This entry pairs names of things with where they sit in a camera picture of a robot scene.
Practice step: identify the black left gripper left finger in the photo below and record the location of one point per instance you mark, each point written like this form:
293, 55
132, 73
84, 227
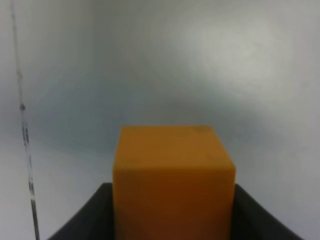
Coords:
94, 221

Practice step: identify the orange wooden cube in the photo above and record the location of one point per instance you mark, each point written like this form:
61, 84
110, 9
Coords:
172, 183

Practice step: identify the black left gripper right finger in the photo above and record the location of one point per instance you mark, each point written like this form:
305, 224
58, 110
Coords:
250, 221

